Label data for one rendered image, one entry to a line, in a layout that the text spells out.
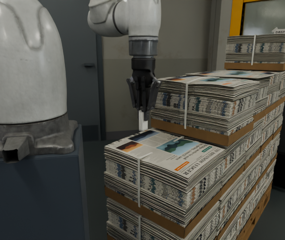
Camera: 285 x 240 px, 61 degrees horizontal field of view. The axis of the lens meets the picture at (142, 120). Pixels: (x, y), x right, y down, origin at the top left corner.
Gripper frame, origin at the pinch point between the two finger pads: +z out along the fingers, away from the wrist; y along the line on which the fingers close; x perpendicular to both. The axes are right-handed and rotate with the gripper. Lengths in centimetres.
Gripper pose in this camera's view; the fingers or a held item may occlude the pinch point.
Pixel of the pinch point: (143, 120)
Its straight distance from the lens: 79.6
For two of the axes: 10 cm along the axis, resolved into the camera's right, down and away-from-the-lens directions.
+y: -7.7, -1.7, 6.2
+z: 0.0, 9.6, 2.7
